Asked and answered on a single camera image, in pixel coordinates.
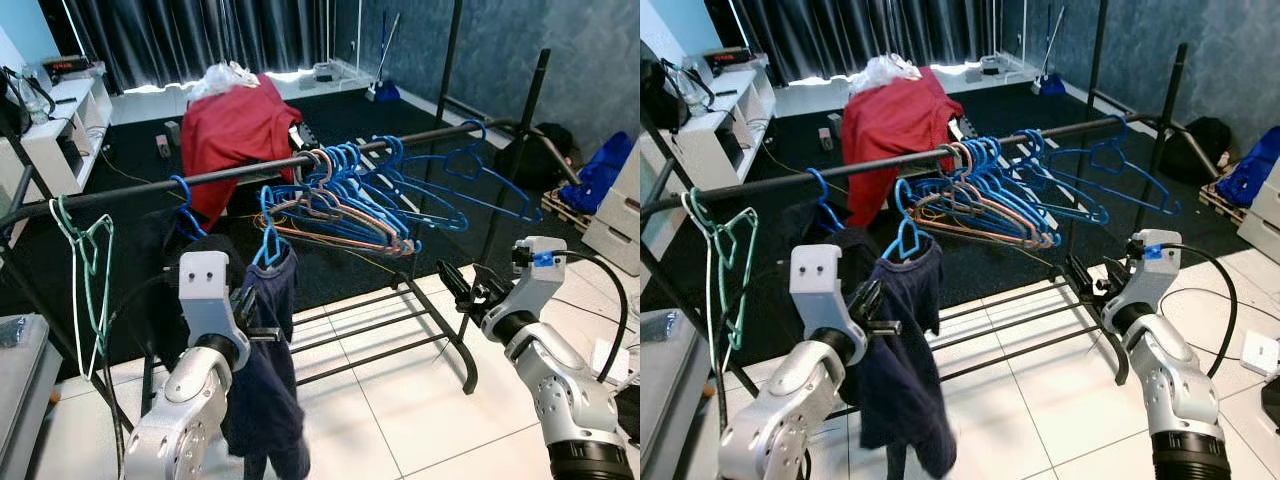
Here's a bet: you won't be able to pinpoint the navy blue garment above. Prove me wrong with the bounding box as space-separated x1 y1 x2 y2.
850 235 957 480
220 245 313 480

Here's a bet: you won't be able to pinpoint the orange hanger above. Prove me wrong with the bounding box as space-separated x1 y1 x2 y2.
900 143 1061 251
262 148 417 257

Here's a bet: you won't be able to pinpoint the white power adapter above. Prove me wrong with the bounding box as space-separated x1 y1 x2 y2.
590 340 632 387
1240 330 1280 377

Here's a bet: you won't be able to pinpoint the black duffel bag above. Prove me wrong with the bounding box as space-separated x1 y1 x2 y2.
1160 115 1237 187
495 122 582 192

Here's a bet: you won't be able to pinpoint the blue bag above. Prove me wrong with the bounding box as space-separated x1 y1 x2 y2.
1215 125 1280 209
555 130 637 217

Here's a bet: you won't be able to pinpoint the black metal garment rack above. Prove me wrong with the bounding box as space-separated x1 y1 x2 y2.
640 40 1192 402
0 45 553 397

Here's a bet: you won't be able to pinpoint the red cloth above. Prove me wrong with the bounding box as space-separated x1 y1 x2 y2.
180 75 304 227
842 68 967 230

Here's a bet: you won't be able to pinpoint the blue mop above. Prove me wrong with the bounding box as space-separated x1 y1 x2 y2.
364 10 402 103
1029 5 1067 97

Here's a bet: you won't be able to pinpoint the grey ottoman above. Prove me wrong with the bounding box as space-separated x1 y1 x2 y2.
640 308 702 480
0 315 62 480

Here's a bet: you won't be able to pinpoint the white shelf unit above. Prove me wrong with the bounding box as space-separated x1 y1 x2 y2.
0 75 114 197
650 65 777 192

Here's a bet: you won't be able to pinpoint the white plastic bag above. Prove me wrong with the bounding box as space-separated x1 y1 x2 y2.
190 60 264 102
850 52 922 97

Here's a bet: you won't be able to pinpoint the black bag on shelf unit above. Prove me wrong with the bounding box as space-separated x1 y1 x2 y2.
0 65 33 133
640 60 692 132

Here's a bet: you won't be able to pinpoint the dark curtains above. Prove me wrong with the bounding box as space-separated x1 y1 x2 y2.
40 0 361 91
705 0 1001 86

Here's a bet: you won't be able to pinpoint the digital scale with red display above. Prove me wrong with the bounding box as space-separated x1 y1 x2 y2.
705 45 772 77
40 55 107 87

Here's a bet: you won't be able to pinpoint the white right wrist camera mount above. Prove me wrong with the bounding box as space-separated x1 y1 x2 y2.
504 236 569 317
1124 230 1185 307

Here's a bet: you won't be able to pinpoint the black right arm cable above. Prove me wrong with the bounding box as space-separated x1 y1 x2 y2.
1163 243 1240 380
553 250 632 387

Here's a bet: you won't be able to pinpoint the green wire hanger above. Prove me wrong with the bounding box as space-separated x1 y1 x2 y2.
48 195 117 353
683 188 762 353

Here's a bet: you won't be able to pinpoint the white wire hanger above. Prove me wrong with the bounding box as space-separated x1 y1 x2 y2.
68 240 113 382
700 235 746 373

